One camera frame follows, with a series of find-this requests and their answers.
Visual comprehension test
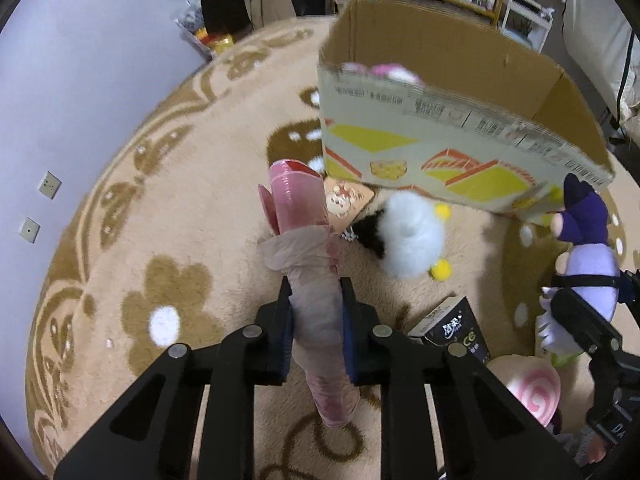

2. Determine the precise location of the small patterned flat packet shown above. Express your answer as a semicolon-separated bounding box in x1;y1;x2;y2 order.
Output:
324;177;376;222

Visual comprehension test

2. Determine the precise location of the clear bag of small goods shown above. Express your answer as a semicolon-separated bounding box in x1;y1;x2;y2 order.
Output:
176;1;237;57

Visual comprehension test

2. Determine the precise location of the white fluffy plush toy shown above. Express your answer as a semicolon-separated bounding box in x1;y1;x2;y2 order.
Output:
343;191;454;282

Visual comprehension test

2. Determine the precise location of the white trolley cart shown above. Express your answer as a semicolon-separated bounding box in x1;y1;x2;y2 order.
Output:
500;0;555;53

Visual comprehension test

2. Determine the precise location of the black tissue box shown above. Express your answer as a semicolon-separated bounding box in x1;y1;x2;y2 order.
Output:
407;296;494;367

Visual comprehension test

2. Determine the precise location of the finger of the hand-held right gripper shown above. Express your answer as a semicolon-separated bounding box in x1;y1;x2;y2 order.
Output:
551;273;627;292
549;289;626;363

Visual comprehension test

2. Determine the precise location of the white wall outlet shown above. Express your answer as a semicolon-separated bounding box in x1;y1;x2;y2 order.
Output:
18;216;41;244
40;171;62;200

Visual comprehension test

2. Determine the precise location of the large printed cardboard box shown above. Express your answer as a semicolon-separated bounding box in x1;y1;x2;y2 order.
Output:
316;0;617;226

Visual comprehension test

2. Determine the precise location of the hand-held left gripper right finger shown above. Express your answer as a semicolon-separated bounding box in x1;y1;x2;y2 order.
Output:
339;278;597;480

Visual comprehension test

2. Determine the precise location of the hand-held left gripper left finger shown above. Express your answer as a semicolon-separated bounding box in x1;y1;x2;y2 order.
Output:
52;277;294;480

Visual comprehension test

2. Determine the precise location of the pink swirl plush toy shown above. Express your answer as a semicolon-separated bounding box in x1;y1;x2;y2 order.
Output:
487;355;564;433

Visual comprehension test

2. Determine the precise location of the white hanging cloth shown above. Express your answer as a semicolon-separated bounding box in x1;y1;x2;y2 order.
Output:
562;0;640;121

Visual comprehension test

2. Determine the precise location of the purple plush doll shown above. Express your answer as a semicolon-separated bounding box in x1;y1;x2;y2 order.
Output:
535;172;626;368

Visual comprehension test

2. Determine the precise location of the beige floral rug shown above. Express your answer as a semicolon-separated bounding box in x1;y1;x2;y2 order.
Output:
25;16;640;480

